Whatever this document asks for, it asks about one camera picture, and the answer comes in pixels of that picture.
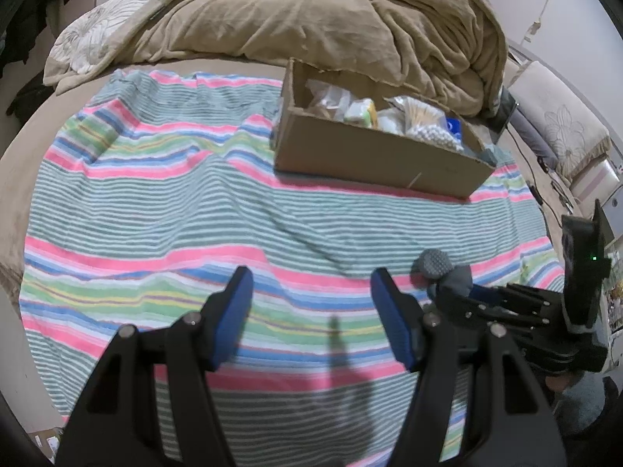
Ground grey pillow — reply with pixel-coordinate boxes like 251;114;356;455
509;106;560;169

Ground cotton swab pack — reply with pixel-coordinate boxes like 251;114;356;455
389;96;465;153

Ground beige floral pillow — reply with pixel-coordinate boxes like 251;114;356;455
509;61;613;182

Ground brown cardboard box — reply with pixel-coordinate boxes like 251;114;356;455
273;57;498;200

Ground striped colourful blanket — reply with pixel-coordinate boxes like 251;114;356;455
19;69;566;467

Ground black cable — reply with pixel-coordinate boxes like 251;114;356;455
506;125;568;235

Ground white bed headboard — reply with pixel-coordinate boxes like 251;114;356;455
506;44;623;237

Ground bed with beige sheet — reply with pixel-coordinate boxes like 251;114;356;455
0;53;592;312

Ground dark bag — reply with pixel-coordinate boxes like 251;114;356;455
6;70;55;118

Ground green cartoon tissue pack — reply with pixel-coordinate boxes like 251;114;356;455
343;98;379;130

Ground white plastic bag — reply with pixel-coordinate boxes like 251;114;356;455
377;107;406;135

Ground dark hanging clothes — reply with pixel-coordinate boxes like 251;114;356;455
0;0;115;68

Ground person's right forearm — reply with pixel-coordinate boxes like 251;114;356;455
545;370;623;467

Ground clear plastic packet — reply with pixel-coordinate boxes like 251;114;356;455
305;81;352;119

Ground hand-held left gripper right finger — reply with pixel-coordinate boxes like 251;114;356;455
371;267;568;467

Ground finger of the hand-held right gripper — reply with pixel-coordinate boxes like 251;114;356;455
467;281;566;316
429;294;556;347

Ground white floral quilt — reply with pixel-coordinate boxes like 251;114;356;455
43;0;171;94

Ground black tablet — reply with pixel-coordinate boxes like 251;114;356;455
487;85;519;133

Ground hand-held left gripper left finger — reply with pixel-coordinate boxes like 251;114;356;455
56;266;255;467

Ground white wall cable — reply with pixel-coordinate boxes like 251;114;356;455
522;0;569;46

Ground beige fleece blanket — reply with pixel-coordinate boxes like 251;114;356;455
46;0;510;118

